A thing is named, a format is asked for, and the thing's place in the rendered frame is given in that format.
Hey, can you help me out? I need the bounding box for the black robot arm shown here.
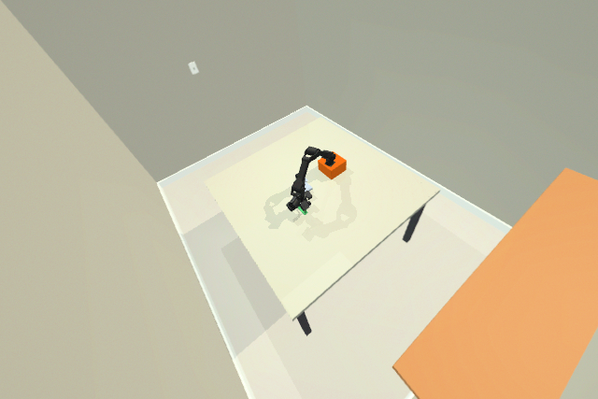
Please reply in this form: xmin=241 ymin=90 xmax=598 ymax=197
xmin=289 ymin=146 xmax=336 ymax=211

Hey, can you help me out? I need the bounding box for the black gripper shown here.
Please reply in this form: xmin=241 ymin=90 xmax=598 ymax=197
xmin=286 ymin=191 xmax=312 ymax=211

